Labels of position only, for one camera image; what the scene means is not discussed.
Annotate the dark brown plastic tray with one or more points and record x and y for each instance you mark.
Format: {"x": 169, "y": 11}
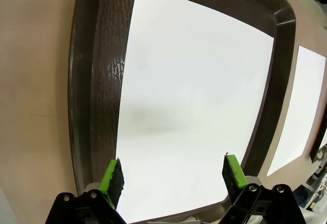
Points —
{"x": 102, "y": 55}
{"x": 314, "y": 155}

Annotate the white A4 paper sheet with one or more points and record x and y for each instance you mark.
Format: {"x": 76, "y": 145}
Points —
{"x": 191, "y": 93}

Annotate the white A4 paper stack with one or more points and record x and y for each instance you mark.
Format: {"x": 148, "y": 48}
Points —
{"x": 301, "y": 106}

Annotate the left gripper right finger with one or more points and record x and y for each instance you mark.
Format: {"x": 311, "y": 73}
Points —
{"x": 233, "y": 175}

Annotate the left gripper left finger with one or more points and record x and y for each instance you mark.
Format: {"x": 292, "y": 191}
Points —
{"x": 112, "y": 183}

